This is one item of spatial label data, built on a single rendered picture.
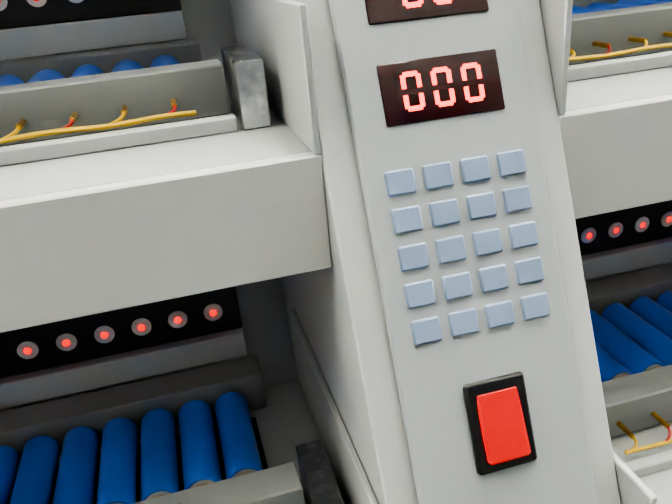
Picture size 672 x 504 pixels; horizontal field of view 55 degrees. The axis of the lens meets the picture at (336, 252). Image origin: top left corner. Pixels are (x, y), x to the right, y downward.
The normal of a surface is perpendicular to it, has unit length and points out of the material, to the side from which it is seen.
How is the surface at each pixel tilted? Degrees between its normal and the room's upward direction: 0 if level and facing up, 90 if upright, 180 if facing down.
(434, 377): 90
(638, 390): 23
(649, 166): 112
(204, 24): 90
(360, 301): 90
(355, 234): 90
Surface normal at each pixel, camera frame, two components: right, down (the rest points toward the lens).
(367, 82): 0.21, 0.01
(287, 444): -0.08, -0.90
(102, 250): 0.26, 0.39
